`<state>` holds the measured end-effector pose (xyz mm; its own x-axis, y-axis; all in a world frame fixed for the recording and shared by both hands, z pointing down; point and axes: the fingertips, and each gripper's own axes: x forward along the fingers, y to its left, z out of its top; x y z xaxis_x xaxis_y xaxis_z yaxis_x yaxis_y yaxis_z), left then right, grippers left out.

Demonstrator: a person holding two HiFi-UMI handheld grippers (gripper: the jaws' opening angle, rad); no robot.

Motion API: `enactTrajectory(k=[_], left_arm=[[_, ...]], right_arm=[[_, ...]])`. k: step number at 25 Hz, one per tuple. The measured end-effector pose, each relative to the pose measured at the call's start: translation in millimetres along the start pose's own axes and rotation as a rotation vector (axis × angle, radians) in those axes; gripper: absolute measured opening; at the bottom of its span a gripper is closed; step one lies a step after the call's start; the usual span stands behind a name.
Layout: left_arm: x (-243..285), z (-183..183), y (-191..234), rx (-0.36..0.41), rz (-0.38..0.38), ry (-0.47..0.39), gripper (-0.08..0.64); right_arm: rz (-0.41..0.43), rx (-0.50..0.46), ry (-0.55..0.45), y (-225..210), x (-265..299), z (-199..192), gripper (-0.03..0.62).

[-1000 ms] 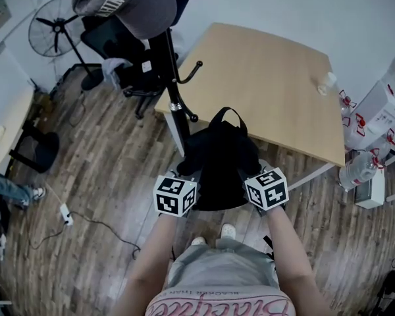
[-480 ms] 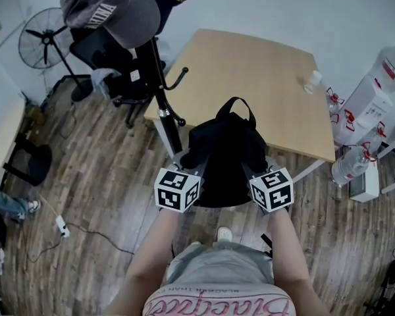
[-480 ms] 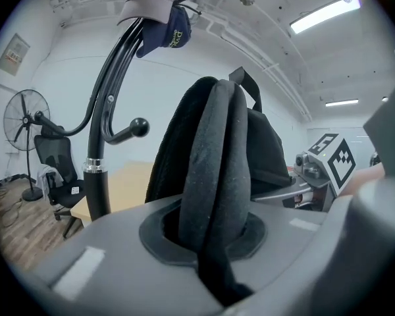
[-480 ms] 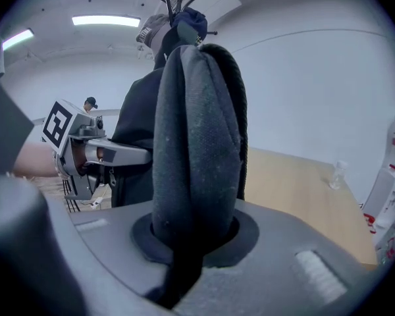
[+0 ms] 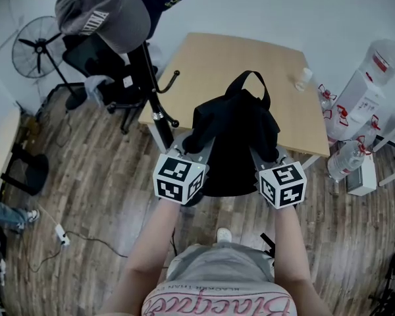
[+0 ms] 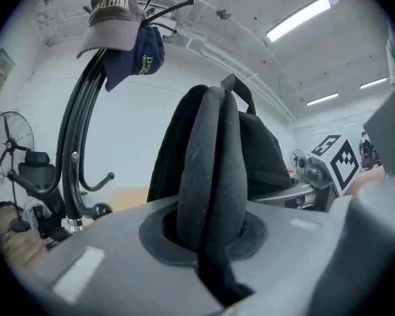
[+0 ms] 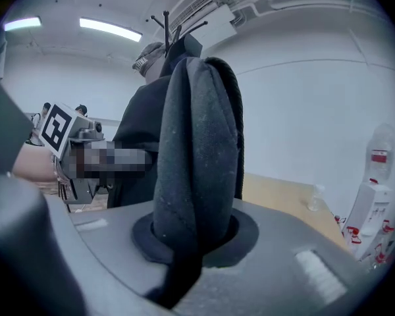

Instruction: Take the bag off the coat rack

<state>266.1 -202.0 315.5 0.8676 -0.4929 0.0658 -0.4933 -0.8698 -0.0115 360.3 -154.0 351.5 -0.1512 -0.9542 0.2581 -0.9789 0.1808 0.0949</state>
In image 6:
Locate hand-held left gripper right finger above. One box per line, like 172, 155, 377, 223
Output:
225, 172, 395, 316

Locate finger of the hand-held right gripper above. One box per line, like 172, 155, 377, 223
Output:
248, 178, 304, 207

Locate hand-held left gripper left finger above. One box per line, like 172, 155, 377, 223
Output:
36, 198, 225, 316

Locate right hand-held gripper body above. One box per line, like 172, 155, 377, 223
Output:
294, 134, 361, 212

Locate black backpack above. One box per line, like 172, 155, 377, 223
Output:
147, 73, 296, 309

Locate black coat rack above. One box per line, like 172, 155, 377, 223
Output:
8, 0, 197, 234

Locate person's right forearm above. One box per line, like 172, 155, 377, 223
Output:
344, 167, 388, 197

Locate short ceiling light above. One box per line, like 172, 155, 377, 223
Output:
359, 76, 389, 90
306, 92, 339, 107

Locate light wooden table white legs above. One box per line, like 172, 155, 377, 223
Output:
110, 186, 152, 214

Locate grey cloth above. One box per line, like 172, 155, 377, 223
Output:
22, 197, 53, 224

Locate black office chair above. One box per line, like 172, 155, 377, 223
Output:
18, 151, 70, 243

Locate long ceiling light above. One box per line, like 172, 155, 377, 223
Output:
265, 0, 332, 43

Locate large black floor fan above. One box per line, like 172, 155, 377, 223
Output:
0, 110, 36, 233

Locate navy cap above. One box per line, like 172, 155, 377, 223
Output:
103, 24, 166, 93

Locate grey cap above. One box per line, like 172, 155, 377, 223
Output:
76, 0, 148, 60

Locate small black pedestal fan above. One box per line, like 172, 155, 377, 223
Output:
289, 148, 305, 169

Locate wall electrical panel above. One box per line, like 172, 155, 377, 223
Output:
0, 47, 16, 95

